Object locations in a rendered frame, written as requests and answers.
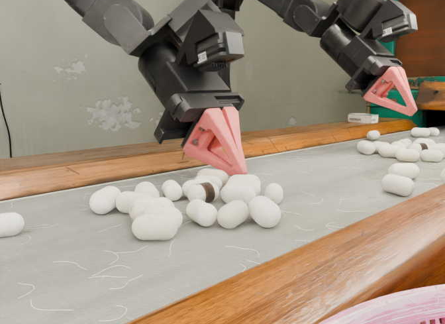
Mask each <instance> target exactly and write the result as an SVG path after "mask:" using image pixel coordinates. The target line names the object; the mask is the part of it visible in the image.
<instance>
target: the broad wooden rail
mask: <svg viewBox="0 0 445 324"><path fill-rule="evenodd" d="M413 128H419V127H418V126H417V125H416V124H415V123H414V121H413V120H411V119H400V118H387V117H378V123H372V124H369V123H351V122H348V121H340V122H333V123H321V124H315V125H303V126H297V127H285V128H279V129H267V130H260V131H249V132H243V133H240V138H241V145H242V150H243V153H244V158H245V159H247V158H254V157H258V156H265V155H270V154H277V153H281V152H289V151H292V150H300V149H304V148H311V147H316V146H322V145H327V144H334V143H339V142H346V141H350V140H357V139H361V138H367V133H368V132H370V131H378V132H379V133H380V135H388V134H391V133H399V132H403V131H410V130H412V129H413ZM183 140H184V138H183V139H177V140H165V141H163V142H162V143H161V144H159V143H158V142H147V143H140V144H129V145H122V146H110V147H104V148H92V149H86V150H75V151H68V152H56V153H49V154H38V155H32V156H20V157H14V158H5V159H0V201H5V200H10V199H17V198H22V197H28V196H33V195H40V194H44V193H52V192H56V191H63V190H67V189H74V188H82V187H86V186H93V185H97V184H105V183H109V182H116V181H121V180H127V179H132V178H139V177H143V176H151V175H155V174H162V173H166V172H173V171H178V170H185V169H190V168H196V167H201V166H208V164H206V163H204V162H202V161H199V160H197V159H195V158H192V157H190V156H188V155H186V153H185V152H184V151H183V149H182V147H181V144H182V142H183Z"/></svg>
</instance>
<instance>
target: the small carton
mask: <svg viewBox="0 0 445 324"><path fill-rule="evenodd" d="M378 116H379V115H378V114H365V113H351V114H348V122H351V123H369V124H372V123H378Z"/></svg>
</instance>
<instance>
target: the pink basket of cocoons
mask: <svg viewBox="0 0 445 324"><path fill-rule="evenodd" d="M439 318H441V320H442V323H440V322H439ZM429 320H431V321H432V324H445V284H442V285H436V286H428V287H423V288H415V289H411V290H405V291H402V292H396V293H394V294H389V295H386V296H381V297H377V298H375V299H371V300H369V301H365V302H363V303H360V304H358V305H355V306H353V307H350V308H348V309H345V310H344V311H341V312H339V313H337V314H336V315H333V316H332V317H329V318H328V319H325V320H324V321H322V322H320V323H319V324H420V322H422V324H430V321H429Z"/></svg>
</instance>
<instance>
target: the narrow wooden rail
mask: <svg viewBox="0 0 445 324"><path fill-rule="evenodd" d="M442 284H445V184H442V185H440V186H438V187H435V188H433V189H430V190H428V191H426V192H424V193H421V194H419V195H417V196H414V197H412V198H410V199H408V200H406V201H403V202H401V203H398V204H397V205H394V206H392V207H389V208H387V209H385V210H383V211H380V212H378V213H376V214H373V215H371V216H369V217H366V218H365V219H362V220H360V221H357V222H355V223H352V224H351V225H348V226H346V227H344V228H341V229H339V230H337V231H335V232H333V233H330V234H328V235H325V236H323V237H321V238H319V239H317V240H314V241H312V242H309V243H307V244H304V245H303V246H300V247H298V248H296V249H293V250H291V251H289V252H286V253H285V254H282V255H280V256H277V257H275V258H273V259H271V260H268V261H266V262H264V263H261V264H259V265H257V266H255V267H253V268H250V269H248V270H245V271H243V272H241V273H239V274H236V275H234V276H231V277H229V278H227V279H225V280H223V281H220V282H218V283H216V284H213V285H212V286H209V287H207V288H204V289H202V290H199V291H198V292H195V293H193V294H191V295H188V296H186V297H183V298H181V299H179V300H177V301H175V302H172V303H170V304H167V305H165V306H163V307H161V308H159V309H156V310H154V311H151V312H150V313H147V314H145V315H143V316H140V317H138V318H136V319H133V320H132V321H129V322H127V323H124V324H319V323H320V322H322V321H324V320H325V319H328V318H329V317H332V316H333V315H336V314H337V313H339V312H341V311H344V310H345V309H348V308H350V307H353V306H355V305H358V304H360V303H363V302H365V301H369V300H371V299H375V298H377V297H381V296H386V295H389V294H394V293H396V292H402V291H405V290H411V289H415V288H423V287H428V286H436V285H442Z"/></svg>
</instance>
